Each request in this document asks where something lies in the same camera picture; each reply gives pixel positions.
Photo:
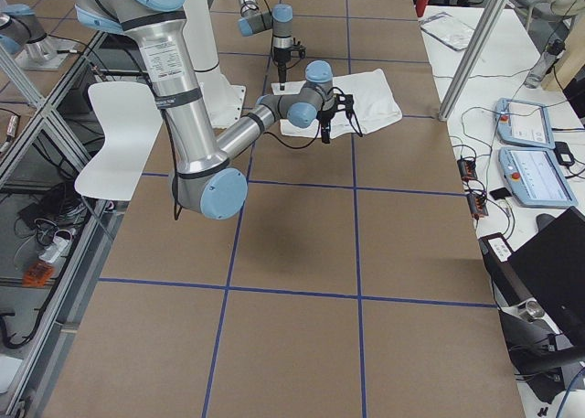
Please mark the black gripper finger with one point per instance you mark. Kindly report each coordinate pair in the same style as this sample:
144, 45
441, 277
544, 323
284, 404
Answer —
325, 130
282, 75

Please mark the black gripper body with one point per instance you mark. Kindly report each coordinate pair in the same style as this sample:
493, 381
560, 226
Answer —
325, 118
281, 59

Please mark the white printed t-shirt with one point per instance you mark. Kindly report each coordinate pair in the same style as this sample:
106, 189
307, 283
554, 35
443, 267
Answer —
374, 105

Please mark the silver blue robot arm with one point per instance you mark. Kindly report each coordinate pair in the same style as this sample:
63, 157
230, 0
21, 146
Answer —
203, 179
256, 16

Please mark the white foil-edged package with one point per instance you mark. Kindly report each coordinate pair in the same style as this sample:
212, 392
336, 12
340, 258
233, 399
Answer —
449, 30

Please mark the black orange adapter box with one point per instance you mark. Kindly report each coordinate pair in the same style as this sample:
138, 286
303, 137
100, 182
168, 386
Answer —
466, 169

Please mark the white plastic chair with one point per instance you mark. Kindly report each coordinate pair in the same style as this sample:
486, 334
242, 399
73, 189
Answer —
130, 122

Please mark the upper blue teach pendant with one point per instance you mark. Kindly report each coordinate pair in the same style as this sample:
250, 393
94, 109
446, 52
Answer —
523, 123

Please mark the blue teach pendant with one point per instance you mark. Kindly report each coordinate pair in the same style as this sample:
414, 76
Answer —
523, 123
534, 178

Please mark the lower blue teach pendant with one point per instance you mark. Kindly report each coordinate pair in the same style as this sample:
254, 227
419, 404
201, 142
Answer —
534, 178

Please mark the black laptop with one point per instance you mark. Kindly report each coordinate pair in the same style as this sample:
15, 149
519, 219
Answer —
548, 267

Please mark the orange box on floor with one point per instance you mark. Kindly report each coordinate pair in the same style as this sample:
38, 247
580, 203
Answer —
37, 274

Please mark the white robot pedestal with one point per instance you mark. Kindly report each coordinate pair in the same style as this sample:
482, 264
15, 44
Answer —
224, 101

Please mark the aluminium frame post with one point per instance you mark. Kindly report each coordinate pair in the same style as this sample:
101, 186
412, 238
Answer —
481, 34

